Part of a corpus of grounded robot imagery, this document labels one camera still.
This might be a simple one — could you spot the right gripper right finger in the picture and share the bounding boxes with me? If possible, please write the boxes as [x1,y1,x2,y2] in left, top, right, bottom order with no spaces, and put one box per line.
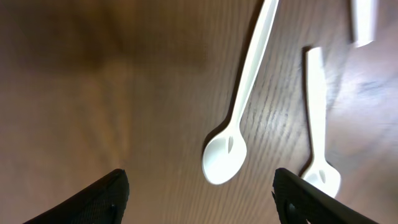
[272,168,376,224]

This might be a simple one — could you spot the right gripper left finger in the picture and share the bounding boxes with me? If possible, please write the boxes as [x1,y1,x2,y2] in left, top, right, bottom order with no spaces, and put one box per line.
[28,169,129,224]

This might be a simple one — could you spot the white plastic spoon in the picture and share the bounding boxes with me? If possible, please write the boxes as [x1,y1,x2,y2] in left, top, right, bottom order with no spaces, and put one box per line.
[351,0,379,48]
[202,0,279,185]
[302,47,341,198]

